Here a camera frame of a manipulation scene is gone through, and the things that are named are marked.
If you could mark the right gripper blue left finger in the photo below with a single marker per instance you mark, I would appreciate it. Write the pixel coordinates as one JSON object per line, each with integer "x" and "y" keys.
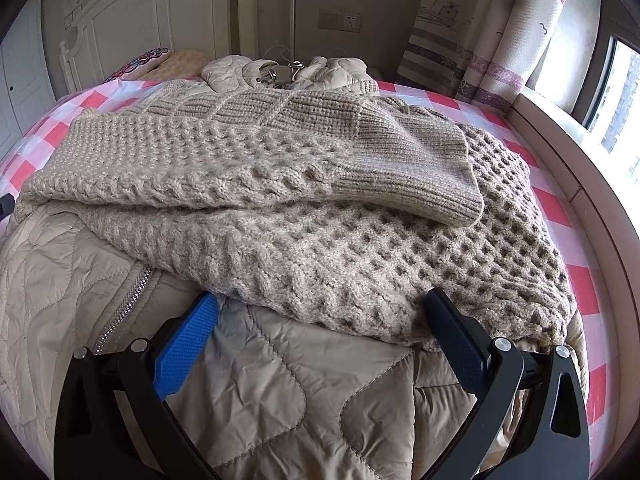
{"x": 113, "y": 420}

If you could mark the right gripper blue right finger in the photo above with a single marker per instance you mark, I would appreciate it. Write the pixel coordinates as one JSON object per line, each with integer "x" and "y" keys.
{"x": 551, "y": 438}

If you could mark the beige quilted jacket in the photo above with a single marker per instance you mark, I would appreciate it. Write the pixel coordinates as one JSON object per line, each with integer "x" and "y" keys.
{"x": 269, "y": 397}

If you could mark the beige knitted sweater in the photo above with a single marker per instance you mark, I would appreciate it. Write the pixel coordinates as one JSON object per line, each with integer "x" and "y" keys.
{"x": 327, "y": 206}

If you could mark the beige window sill ledge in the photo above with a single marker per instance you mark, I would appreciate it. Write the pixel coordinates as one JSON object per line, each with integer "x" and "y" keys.
{"x": 562, "y": 142}

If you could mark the red white checkered bedsheet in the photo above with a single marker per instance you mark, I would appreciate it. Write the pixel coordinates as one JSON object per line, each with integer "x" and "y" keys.
{"x": 27, "y": 153}

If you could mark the white wardrobe door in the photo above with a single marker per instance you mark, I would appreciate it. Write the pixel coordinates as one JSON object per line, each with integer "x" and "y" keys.
{"x": 26, "y": 91}

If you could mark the colourful patterned pillow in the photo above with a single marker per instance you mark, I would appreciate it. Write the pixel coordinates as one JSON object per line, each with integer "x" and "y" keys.
{"x": 141, "y": 65}

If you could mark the yellow textured pillow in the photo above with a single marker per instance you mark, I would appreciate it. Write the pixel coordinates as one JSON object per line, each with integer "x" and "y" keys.
{"x": 185, "y": 64}

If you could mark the metal lamp pole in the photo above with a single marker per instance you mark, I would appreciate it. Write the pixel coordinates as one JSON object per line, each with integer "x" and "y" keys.
{"x": 292, "y": 27}

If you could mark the white wooden headboard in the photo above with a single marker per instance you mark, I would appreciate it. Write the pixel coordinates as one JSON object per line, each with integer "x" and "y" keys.
{"x": 110, "y": 33}

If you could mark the striped patterned curtain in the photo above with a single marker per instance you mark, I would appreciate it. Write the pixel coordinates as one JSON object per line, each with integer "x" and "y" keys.
{"x": 480, "y": 52}

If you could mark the window with dark frame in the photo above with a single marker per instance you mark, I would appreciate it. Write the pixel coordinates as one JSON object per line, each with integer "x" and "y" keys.
{"x": 608, "y": 104}

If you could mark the wall power socket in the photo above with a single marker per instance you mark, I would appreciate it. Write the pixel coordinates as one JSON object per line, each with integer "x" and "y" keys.
{"x": 340, "y": 20}

